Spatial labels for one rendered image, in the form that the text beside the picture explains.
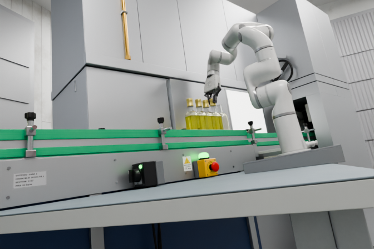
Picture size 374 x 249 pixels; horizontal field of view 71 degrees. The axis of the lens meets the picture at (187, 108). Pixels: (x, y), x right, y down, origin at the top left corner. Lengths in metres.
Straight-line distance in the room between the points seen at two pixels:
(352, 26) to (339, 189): 4.86
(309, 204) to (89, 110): 1.06
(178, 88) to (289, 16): 1.31
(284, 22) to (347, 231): 2.21
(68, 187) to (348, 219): 0.72
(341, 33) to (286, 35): 2.72
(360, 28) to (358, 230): 4.85
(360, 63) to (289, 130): 3.92
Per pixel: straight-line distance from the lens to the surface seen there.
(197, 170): 1.11
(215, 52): 1.56
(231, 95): 1.89
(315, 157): 0.97
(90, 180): 0.91
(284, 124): 1.12
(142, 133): 1.03
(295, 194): 0.37
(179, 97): 1.54
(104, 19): 1.52
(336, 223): 0.42
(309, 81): 2.28
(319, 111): 2.23
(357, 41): 5.09
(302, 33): 2.40
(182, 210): 0.41
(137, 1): 1.71
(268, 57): 1.19
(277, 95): 1.15
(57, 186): 0.88
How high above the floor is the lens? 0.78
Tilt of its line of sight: 14 degrees up
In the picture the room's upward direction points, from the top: 8 degrees counter-clockwise
